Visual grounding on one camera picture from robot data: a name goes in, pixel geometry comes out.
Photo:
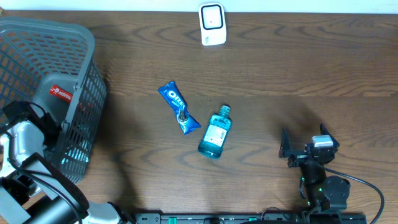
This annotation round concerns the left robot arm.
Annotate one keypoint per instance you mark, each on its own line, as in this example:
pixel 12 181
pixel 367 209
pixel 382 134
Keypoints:
pixel 33 190

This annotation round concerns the grey plastic shopping basket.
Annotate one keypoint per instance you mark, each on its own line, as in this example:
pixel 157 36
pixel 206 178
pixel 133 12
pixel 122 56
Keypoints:
pixel 37 54

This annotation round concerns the blue mouthwash bottle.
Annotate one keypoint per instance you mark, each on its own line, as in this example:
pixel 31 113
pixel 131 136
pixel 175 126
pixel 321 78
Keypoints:
pixel 215 135

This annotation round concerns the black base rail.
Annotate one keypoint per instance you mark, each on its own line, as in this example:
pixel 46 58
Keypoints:
pixel 269 217

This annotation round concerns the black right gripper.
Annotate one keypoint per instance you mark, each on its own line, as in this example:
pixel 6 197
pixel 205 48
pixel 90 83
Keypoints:
pixel 298 157

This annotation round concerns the blue Oreo cookie pack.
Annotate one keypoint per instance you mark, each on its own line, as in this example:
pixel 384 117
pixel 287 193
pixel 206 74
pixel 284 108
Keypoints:
pixel 174 98

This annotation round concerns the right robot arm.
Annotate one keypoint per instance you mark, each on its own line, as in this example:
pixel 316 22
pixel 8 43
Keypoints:
pixel 326 195

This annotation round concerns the red Nescafe coffee stick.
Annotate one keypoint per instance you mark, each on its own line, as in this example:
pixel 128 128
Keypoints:
pixel 61 93

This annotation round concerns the white barcode scanner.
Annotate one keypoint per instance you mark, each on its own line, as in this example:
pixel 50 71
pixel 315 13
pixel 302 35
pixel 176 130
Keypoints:
pixel 212 24

